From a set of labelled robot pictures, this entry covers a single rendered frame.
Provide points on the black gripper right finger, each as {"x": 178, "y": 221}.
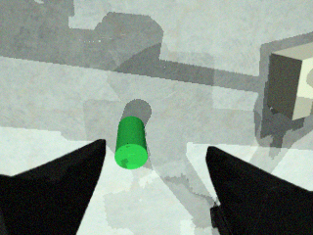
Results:
{"x": 256, "y": 202}

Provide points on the green marker cap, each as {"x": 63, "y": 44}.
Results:
{"x": 131, "y": 148}

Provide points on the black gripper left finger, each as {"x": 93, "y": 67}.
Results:
{"x": 51, "y": 199}

